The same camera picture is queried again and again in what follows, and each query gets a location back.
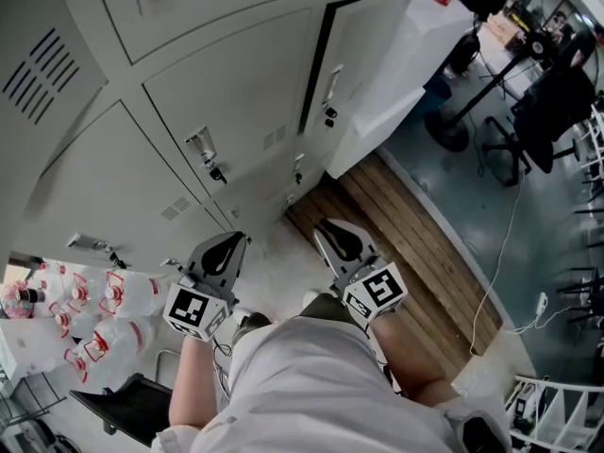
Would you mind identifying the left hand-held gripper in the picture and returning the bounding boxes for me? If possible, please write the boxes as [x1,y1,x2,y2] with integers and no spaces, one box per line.
[161,230,249,344]

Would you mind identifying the black mesh office chair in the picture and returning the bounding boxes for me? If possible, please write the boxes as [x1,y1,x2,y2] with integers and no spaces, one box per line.
[69,349,176,448]

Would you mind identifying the white wire rack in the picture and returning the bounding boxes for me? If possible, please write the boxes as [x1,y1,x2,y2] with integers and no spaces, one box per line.
[504,373,604,453]

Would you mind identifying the person's right forearm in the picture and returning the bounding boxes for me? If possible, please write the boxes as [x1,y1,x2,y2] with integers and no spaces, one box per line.
[367,311,461,406]

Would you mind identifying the grey metal locker cabinet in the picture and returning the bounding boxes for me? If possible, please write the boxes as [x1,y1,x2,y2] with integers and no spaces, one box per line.
[0,0,427,273]

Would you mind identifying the black round-base stand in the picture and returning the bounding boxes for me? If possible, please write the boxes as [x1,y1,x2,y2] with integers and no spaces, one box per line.
[423,40,545,153]

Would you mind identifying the brown wooden slat platform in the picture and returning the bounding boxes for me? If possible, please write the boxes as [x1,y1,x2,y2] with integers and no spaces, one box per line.
[284,151,504,382]

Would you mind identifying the person's olive green trousers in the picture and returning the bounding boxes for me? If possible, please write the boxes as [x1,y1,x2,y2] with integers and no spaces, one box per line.
[230,293,353,348]

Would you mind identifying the black swivel chair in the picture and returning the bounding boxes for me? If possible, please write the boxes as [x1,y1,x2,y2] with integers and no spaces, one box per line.
[480,67,598,189]

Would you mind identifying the white block counter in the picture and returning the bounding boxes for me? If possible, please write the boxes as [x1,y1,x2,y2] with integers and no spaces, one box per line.
[325,0,478,179]

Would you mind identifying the group of clear water jugs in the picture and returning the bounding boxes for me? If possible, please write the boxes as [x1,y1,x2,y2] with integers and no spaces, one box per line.
[40,260,164,385]

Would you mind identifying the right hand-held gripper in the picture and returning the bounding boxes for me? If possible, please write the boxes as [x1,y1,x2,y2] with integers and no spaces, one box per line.
[311,219,410,332]

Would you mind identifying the white carton box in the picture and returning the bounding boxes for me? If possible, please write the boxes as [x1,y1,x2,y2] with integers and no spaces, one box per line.
[0,316,82,382]

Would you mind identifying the colourful snack jar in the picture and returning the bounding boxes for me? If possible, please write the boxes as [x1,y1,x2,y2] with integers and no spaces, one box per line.
[2,280,37,318]

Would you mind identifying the person's left forearm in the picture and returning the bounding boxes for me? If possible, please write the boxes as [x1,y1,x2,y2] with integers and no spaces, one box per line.
[168,335,226,429]

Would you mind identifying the black metal rack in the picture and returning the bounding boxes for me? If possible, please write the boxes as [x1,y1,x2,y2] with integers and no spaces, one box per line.
[0,370,68,434]

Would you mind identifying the white floor cable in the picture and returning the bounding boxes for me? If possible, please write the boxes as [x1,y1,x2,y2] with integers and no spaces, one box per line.
[468,181,526,356]

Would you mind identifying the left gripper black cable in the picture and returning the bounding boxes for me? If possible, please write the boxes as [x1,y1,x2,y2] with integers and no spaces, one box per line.
[210,337,235,406]

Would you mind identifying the person's white shirt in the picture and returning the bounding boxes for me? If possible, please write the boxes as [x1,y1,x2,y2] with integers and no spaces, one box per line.
[155,316,513,453]

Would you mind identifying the locker door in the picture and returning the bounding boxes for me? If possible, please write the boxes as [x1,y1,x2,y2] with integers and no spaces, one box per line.
[298,0,417,135]

